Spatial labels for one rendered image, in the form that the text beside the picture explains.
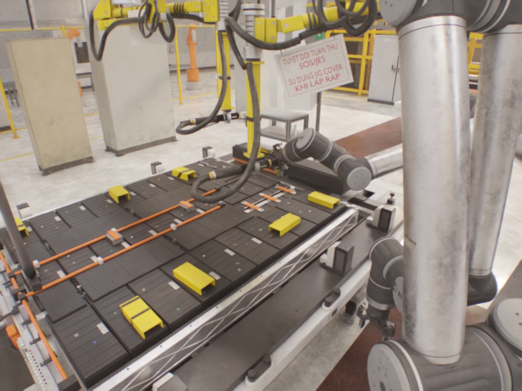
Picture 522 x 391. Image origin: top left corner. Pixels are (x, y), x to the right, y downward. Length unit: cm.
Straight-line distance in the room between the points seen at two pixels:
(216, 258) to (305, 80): 92
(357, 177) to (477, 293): 59
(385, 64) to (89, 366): 1052
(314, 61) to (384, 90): 934
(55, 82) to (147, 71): 150
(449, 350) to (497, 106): 55
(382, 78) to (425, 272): 1032
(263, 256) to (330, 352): 114
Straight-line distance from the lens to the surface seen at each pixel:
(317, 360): 231
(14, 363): 160
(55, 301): 139
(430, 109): 71
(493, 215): 95
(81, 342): 121
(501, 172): 93
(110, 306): 129
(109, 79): 586
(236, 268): 134
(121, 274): 140
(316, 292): 144
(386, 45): 1088
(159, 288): 130
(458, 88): 73
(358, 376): 229
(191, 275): 128
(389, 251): 104
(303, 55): 164
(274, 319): 132
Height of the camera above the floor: 184
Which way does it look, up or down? 26 degrees down
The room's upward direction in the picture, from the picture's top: straight up
